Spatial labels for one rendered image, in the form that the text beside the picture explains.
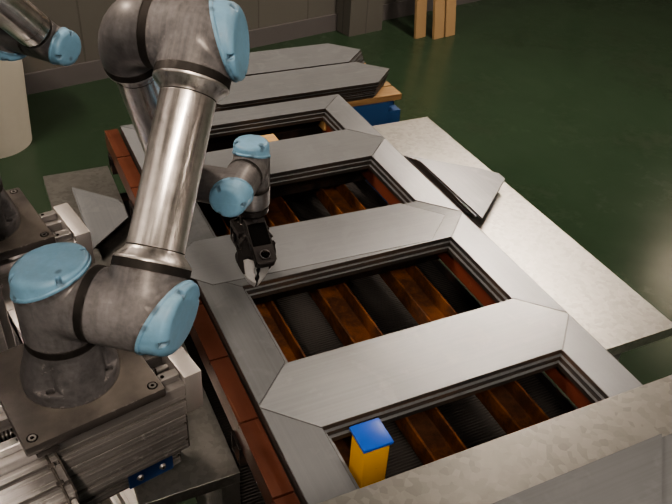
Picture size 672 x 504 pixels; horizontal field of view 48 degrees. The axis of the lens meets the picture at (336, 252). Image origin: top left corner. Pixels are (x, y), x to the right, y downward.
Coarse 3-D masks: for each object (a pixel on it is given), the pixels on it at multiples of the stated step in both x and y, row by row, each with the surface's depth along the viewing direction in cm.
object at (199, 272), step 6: (192, 246) 183; (186, 252) 181; (192, 252) 181; (198, 252) 181; (186, 258) 179; (192, 258) 179; (198, 258) 179; (192, 264) 177; (198, 264) 177; (204, 264) 178; (192, 270) 175; (198, 270) 176; (204, 270) 176; (192, 276) 174; (198, 276) 174; (204, 276) 174; (210, 282) 172
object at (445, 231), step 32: (224, 128) 236; (256, 128) 240; (352, 160) 223; (448, 224) 197; (352, 256) 184; (384, 256) 186; (416, 256) 189; (256, 288) 173; (288, 288) 177; (480, 384) 154; (576, 384) 156; (384, 416) 146; (352, 480) 132
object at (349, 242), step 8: (328, 216) 197; (336, 216) 197; (344, 216) 197; (320, 224) 194; (328, 224) 194; (336, 224) 194; (344, 224) 194; (352, 224) 195; (328, 232) 191; (336, 232) 191; (344, 232) 192; (352, 232) 192; (336, 240) 188; (344, 240) 189; (352, 240) 189; (360, 240) 189; (344, 248) 186; (352, 248) 186; (360, 248) 186; (368, 248) 186; (344, 256) 183
